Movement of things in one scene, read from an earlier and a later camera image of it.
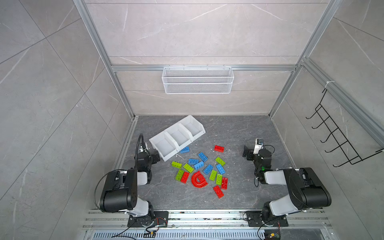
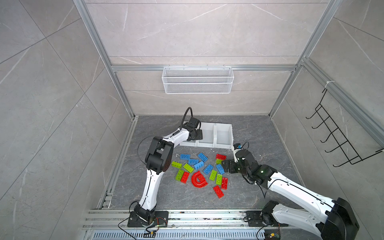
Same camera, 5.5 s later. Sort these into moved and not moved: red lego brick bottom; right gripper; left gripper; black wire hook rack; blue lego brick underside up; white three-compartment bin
Moved: left gripper; right gripper; white three-compartment bin
Not moved: black wire hook rack; blue lego brick underside up; red lego brick bottom
